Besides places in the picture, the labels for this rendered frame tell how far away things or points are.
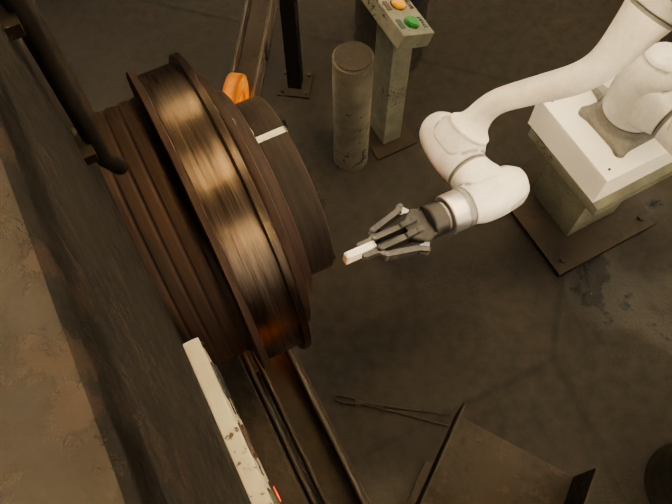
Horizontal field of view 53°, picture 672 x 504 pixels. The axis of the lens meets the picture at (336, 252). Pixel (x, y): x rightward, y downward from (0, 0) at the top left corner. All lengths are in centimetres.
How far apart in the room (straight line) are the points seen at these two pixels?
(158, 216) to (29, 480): 59
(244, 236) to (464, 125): 82
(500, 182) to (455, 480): 62
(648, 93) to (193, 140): 129
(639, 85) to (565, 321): 77
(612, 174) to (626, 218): 51
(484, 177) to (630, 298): 99
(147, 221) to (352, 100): 129
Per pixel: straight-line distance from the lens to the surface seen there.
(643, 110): 188
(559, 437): 213
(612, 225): 241
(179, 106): 86
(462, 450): 143
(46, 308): 28
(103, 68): 278
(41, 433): 27
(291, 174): 90
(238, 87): 160
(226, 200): 80
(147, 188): 83
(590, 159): 195
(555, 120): 200
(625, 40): 136
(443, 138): 153
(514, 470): 146
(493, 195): 146
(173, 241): 82
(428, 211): 142
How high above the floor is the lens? 200
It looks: 65 degrees down
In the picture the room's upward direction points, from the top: 1 degrees counter-clockwise
